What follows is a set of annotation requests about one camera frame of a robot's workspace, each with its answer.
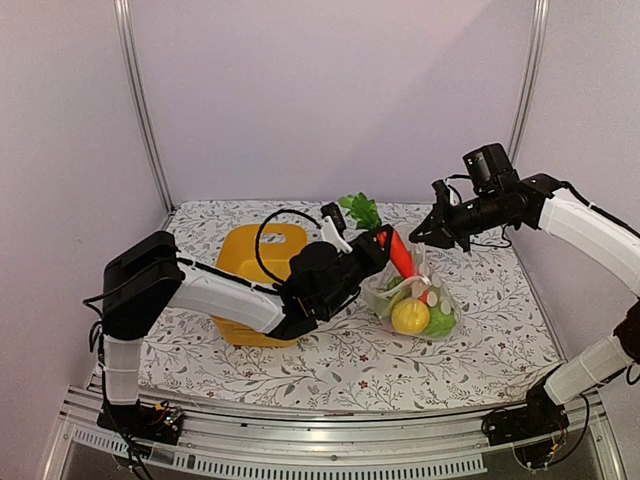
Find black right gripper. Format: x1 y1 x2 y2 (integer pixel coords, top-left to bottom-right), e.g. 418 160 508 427
410 189 507 252

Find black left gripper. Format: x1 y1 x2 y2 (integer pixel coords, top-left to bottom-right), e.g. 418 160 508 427
319 225 393 320

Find orange toy carrot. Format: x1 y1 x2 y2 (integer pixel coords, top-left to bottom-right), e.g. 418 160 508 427
370 229 432 315

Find clear polka dot zip bag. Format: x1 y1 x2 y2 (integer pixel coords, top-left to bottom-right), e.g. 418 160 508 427
362 244 462 340

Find yellow toy apple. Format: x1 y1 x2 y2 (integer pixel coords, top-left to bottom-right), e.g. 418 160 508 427
391 297 430 335

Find green toy grapes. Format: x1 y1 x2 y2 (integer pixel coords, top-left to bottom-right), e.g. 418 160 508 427
385 276 406 295

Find green toy leafy vegetable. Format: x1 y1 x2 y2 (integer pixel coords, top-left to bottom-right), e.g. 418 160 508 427
338 192 382 230

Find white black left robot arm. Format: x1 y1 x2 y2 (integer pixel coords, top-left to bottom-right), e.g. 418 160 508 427
102 231 391 434

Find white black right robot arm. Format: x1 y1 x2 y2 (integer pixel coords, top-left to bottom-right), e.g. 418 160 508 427
409 143 639 436

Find yellow plastic basket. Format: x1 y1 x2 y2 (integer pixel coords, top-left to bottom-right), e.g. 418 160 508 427
213 223 308 348

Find floral white table mat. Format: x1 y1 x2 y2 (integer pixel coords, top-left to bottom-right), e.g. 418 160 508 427
97 199 569 414

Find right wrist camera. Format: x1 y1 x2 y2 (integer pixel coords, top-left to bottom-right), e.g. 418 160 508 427
432 179 462 206

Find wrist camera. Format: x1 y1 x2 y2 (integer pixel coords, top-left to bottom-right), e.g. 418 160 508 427
320 202 352 254
432 179 462 206

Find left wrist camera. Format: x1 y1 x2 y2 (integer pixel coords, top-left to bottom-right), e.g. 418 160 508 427
320 202 352 254

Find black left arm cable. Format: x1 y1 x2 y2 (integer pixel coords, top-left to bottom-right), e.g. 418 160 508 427
253 208 326 286

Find aluminium front rail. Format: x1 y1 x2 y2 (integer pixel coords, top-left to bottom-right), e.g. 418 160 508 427
42 386 627 479

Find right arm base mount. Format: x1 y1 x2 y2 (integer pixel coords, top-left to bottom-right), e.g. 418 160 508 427
481 383 569 470

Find right aluminium frame post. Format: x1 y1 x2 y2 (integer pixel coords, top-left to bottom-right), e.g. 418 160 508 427
507 0 550 163

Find aluminium frame post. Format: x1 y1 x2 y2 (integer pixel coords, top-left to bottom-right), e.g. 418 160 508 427
113 0 176 215
507 0 550 163

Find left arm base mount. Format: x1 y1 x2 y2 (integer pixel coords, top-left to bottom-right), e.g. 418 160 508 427
97 400 184 446

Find left aluminium frame post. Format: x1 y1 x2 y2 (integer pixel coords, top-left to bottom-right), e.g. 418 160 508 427
113 0 176 215

